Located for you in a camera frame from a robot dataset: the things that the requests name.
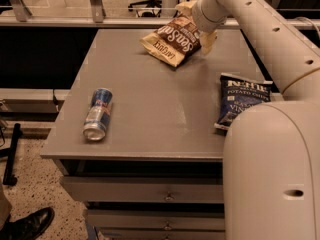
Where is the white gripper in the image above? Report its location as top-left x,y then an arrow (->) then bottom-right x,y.
175,0 -> 230,55

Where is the brown chip bag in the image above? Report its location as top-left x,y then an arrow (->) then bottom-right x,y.
140,14 -> 201,67

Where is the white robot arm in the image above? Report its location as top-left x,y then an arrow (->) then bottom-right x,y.
189,0 -> 320,240

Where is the blue kettle chip bag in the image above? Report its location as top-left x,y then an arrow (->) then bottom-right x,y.
214,73 -> 273,130

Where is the blue silver energy drink can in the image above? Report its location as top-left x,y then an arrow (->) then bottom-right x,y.
83,88 -> 113,141

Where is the grey drawer cabinet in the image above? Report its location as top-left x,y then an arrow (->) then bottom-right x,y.
41,29 -> 263,240

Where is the top drawer front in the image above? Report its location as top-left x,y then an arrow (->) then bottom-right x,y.
61,176 -> 223,203

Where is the drawer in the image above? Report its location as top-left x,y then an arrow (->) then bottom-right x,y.
85,210 -> 225,231
61,176 -> 223,203

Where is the black metal stand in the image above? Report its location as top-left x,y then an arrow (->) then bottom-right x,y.
0,123 -> 22,186

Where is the black leather shoe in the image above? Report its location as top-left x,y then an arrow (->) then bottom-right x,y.
0,207 -> 55,240

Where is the white cable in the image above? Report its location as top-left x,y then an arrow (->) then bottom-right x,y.
294,16 -> 320,35

